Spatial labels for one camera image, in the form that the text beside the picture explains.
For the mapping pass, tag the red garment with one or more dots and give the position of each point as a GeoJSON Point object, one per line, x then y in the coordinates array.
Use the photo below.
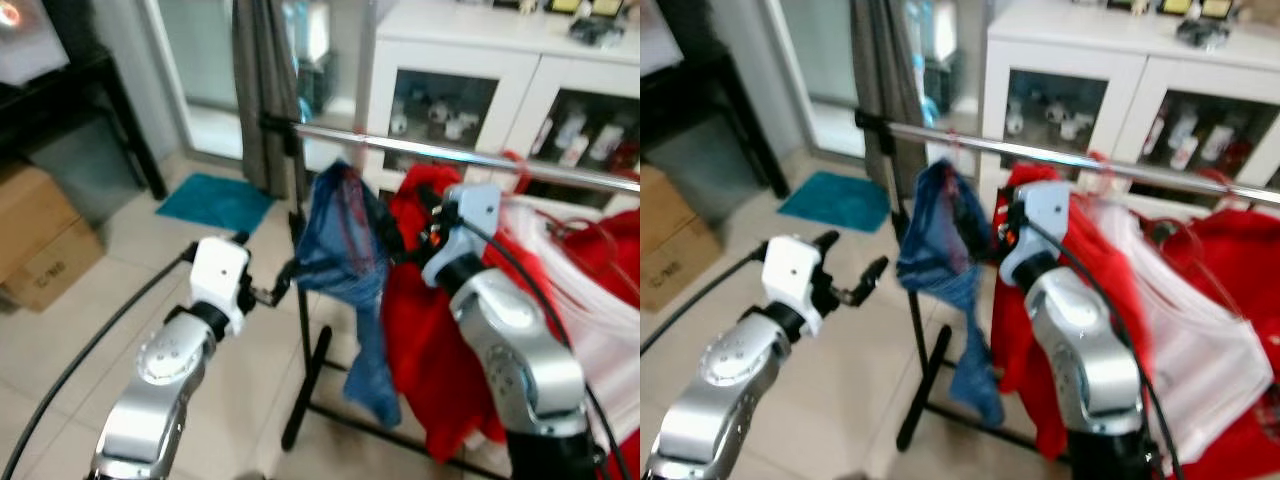
{"type": "Point", "coordinates": [610, 260]}
{"type": "Point", "coordinates": [430, 340]}
{"type": "Point", "coordinates": [1230, 260]}
{"type": "Point", "coordinates": [1020, 340]}

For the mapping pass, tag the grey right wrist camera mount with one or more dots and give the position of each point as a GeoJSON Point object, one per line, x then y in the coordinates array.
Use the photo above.
{"type": "Point", "coordinates": [1045, 210]}
{"type": "Point", "coordinates": [470, 215]}

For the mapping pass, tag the glass sliding door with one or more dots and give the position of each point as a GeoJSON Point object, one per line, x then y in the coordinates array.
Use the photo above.
{"type": "Point", "coordinates": [820, 60]}
{"type": "Point", "coordinates": [200, 60]}

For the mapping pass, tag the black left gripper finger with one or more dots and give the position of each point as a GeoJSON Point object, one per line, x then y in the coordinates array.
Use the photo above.
{"type": "Point", "coordinates": [872, 275]}
{"type": "Point", "coordinates": [828, 240]}
{"type": "Point", "coordinates": [285, 280]}
{"type": "Point", "coordinates": [240, 238]}

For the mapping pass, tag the blue denim garment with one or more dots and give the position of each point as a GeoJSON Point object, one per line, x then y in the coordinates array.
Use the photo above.
{"type": "Point", "coordinates": [345, 240]}
{"type": "Point", "coordinates": [940, 250]}

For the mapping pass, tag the grey curtain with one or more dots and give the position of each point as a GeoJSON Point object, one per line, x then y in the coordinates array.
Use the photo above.
{"type": "Point", "coordinates": [265, 80]}
{"type": "Point", "coordinates": [885, 70]}

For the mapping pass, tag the small black gadget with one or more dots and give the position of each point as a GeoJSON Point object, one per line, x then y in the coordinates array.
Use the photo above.
{"type": "Point", "coordinates": [1203, 33]}
{"type": "Point", "coordinates": [597, 30]}

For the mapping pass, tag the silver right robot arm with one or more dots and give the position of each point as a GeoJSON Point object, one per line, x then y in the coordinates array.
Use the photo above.
{"type": "Point", "coordinates": [1085, 350]}
{"type": "Point", "coordinates": [520, 350]}

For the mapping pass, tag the black table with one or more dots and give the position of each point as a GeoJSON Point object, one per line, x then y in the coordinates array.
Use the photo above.
{"type": "Point", "coordinates": [690, 100]}
{"type": "Point", "coordinates": [50, 100]}

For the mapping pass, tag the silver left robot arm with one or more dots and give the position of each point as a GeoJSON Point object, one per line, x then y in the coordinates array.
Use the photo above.
{"type": "Point", "coordinates": [150, 400]}
{"type": "Point", "coordinates": [715, 400]}

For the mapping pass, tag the black clothes rack chrome rail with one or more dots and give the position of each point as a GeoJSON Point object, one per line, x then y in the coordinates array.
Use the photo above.
{"type": "Point", "coordinates": [1050, 156]}
{"type": "Point", "coordinates": [450, 154]}

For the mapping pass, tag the large cardboard box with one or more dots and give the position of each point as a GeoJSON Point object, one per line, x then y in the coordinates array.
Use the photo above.
{"type": "Point", "coordinates": [675, 250]}
{"type": "Point", "coordinates": [40, 240]}

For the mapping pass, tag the white glass-door cabinet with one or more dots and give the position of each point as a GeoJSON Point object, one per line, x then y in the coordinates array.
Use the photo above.
{"type": "Point", "coordinates": [450, 50]}
{"type": "Point", "coordinates": [1060, 55]}

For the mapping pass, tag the teal floor mat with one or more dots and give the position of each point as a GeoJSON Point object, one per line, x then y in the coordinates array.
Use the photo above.
{"type": "Point", "coordinates": [215, 200]}
{"type": "Point", "coordinates": [835, 200]}

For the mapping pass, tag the white garment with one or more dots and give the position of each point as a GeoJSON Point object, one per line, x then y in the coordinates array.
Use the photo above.
{"type": "Point", "coordinates": [600, 340]}
{"type": "Point", "coordinates": [1200, 350]}

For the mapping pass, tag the grey bin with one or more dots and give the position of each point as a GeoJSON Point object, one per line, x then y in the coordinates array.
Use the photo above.
{"type": "Point", "coordinates": [85, 170]}
{"type": "Point", "coordinates": [705, 170]}

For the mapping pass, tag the white box appliance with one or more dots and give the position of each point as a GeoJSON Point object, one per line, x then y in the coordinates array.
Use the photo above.
{"type": "Point", "coordinates": [30, 45]}
{"type": "Point", "coordinates": [658, 40]}

